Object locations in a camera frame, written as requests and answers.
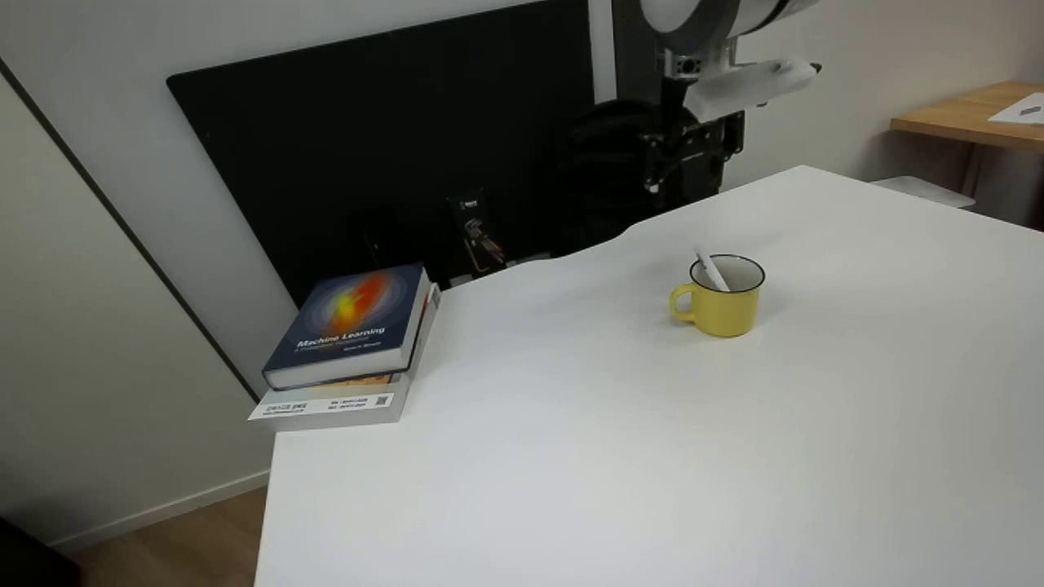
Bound tall dark leaning board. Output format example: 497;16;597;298
613;0;681;109

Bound large black flat panel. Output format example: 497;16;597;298
164;0;597;307

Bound yellow enamel mug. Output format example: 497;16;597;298
665;251;770;343

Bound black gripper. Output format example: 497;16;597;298
646;106;750;206

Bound white paper sheet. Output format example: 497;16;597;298
985;90;1044;127

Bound dark blue book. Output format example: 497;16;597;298
259;260;436;390

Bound blue book stack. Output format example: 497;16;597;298
246;282;444;431

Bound wooden desk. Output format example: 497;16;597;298
891;73;1044;157

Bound black backpack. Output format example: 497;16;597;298
543;98;681;258

